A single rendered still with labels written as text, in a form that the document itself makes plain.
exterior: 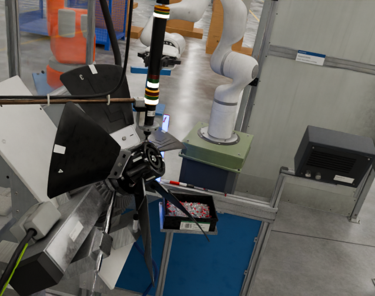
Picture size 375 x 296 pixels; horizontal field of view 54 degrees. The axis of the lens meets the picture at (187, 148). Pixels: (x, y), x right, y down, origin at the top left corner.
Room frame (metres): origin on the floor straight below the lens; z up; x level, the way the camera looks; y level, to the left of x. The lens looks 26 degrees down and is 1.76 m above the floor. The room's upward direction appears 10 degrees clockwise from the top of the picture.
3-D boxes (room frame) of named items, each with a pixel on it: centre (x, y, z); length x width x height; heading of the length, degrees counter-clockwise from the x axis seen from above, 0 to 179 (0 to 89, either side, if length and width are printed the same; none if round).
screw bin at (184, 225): (1.26, -0.05, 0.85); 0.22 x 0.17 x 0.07; 100
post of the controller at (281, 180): (1.39, -0.42, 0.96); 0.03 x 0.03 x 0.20; 85
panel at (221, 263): (1.43, 0.01, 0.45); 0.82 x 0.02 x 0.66; 85
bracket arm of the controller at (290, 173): (1.38, -0.52, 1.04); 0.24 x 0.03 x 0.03; 85
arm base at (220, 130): (1.72, -0.14, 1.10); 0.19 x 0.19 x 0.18
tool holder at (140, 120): (1.07, 0.14, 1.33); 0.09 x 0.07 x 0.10; 120
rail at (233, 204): (1.43, 0.01, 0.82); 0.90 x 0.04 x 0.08; 85
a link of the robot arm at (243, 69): (1.71, -0.17, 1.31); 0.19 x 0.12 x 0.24; 58
